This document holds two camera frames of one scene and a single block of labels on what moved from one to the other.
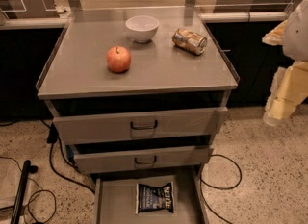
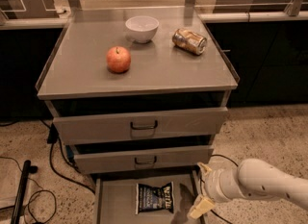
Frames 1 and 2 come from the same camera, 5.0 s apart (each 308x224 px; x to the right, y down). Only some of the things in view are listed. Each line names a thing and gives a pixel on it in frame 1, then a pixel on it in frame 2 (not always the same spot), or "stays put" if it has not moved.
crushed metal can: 191,40 stays put
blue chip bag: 148,197 stays put
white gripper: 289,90 → 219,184
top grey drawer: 139,126 stays put
